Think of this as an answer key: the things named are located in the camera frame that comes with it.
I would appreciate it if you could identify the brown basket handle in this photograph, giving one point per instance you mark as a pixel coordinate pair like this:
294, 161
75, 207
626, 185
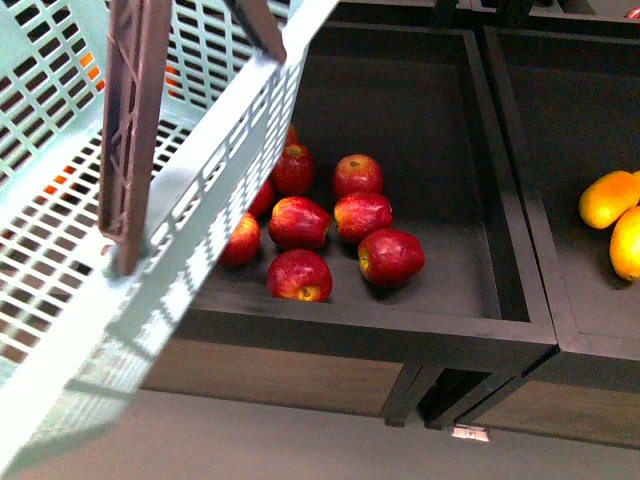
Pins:
137, 36

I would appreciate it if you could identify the red apple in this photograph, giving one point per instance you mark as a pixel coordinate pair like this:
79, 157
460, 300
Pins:
243, 244
298, 223
295, 171
390, 258
357, 173
300, 275
361, 213

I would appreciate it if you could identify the light blue plastic basket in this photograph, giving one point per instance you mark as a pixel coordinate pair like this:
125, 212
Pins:
77, 342

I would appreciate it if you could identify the black mango bin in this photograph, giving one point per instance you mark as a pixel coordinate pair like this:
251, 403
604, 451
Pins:
568, 108

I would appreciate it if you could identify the black apple bin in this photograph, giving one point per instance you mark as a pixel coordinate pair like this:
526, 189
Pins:
474, 319

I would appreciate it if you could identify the yellow mango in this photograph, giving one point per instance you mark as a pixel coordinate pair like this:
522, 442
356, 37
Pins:
624, 246
608, 198

